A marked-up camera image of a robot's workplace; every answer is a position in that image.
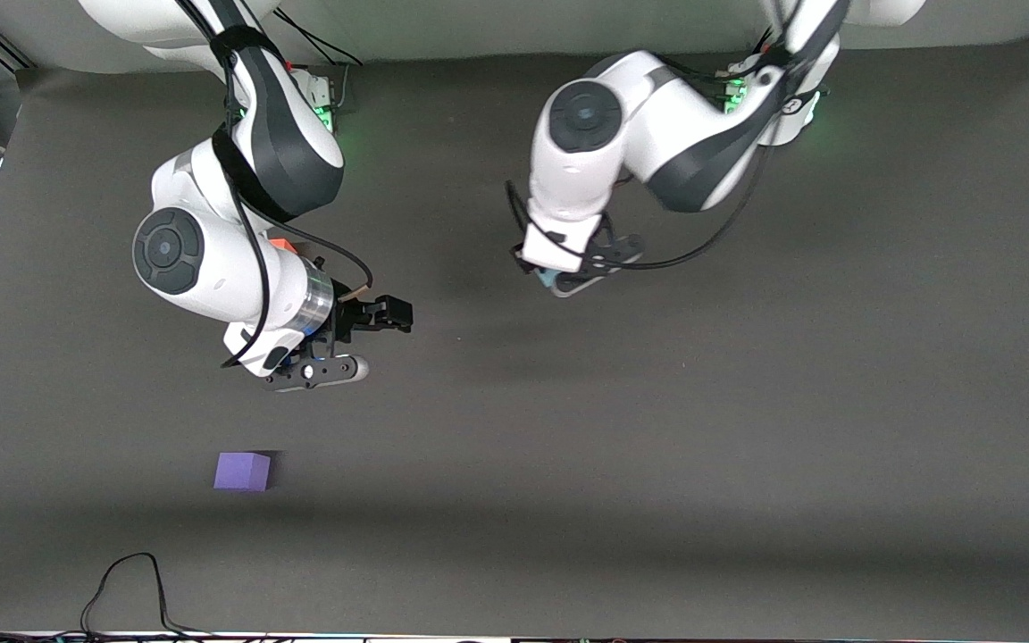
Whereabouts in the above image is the looped thin black cable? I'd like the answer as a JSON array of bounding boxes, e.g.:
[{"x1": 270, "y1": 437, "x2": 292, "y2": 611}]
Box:
[{"x1": 79, "y1": 553, "x2": 212, "y2": 637}]

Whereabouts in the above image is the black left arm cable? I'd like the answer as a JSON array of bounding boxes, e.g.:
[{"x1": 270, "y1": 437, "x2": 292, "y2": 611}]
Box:
[{"x1": 504, "y1": 54, "x2": 801, "y2": 271}]

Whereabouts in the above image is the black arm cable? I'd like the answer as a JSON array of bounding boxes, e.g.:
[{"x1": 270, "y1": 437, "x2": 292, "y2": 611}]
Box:
[
  {"x1": 504, "y1": 54, "x2": 801, "y2": 271},
  {"x1": 177, "y1": 0, "x2": 375, "y2": 369}
]

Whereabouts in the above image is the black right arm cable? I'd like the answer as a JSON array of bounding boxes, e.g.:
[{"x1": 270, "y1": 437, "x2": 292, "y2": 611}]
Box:
[{"x1": 177, "y1": 0, "x2": 375, "y2": 369}]

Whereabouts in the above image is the black cable along table edge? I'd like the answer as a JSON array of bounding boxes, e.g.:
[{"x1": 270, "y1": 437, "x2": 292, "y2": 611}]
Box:
[{"x1": 0, "y1": 614, "x2": 364, "y2": 643}]

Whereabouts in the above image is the grey table mat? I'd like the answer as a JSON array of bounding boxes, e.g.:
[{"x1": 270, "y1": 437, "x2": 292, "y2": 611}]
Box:
[{"x1": 0, "y1": 31, "x2": 1029, "y2": 637}]

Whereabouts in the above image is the purple foam block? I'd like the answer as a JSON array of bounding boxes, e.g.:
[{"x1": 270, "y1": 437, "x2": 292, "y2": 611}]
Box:
[{"x1": 213, "y1": 452, "x2": 272, "y2": 493}]

